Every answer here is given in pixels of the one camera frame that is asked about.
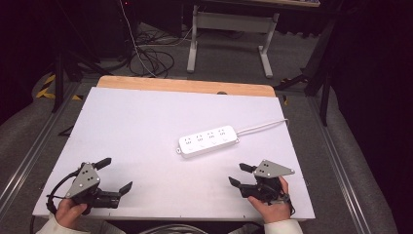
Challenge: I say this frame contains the person's right hand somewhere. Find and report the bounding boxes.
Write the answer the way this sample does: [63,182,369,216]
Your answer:
[247,175,292,225]

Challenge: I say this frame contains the wooden table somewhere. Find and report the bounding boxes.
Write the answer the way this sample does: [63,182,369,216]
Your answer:
[96,75,277,98]

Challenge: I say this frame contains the yellow black floor tape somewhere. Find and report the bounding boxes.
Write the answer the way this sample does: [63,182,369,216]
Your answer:
[35,73,83,101]

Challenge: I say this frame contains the aluminium rail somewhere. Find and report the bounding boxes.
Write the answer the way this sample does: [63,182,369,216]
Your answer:
[306,97,373,234]
[0,81,82,209]

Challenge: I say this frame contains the black metal stand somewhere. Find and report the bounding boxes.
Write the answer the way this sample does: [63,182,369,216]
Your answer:
[274,18,337,128]

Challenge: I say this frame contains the white board sheet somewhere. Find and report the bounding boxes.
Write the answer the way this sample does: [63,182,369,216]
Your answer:
[32,86,317,222]

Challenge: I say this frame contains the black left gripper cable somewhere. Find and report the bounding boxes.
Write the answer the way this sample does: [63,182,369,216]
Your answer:
[45,168,83,216]

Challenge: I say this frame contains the white metal desk frame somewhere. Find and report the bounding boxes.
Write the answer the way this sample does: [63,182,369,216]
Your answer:
[186,3,281,79]

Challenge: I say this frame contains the black floor cables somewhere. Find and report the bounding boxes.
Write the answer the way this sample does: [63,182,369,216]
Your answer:
[129,28,176,79]

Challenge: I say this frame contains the thin white hanging cable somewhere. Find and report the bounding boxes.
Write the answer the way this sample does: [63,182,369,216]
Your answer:
[118,0,158,78]

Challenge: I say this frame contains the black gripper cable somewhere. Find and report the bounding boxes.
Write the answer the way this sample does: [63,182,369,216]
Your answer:
[284,194,297,216]
[45,168,83,216]

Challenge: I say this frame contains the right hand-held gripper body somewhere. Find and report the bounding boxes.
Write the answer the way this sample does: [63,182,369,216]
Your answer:
[239,159,296,206]

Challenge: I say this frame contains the black tripod stand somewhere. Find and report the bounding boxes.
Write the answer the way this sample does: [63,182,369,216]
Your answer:
[51,0,113,114]

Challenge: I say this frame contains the white power strip cable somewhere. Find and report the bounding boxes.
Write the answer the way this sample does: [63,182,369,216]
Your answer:
[236,118,290,137]

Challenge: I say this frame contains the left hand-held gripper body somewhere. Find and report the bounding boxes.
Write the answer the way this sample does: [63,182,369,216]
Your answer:
[64,161,122,216]

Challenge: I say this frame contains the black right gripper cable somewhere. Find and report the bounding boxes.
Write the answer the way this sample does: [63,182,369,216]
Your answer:
[284,194,297,216]

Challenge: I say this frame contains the person's left hand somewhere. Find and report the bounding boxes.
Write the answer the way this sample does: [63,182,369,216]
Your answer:
[55,198,89,230]

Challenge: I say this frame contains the white power strip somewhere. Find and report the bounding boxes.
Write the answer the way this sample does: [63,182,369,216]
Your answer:
[176,125,242,160]

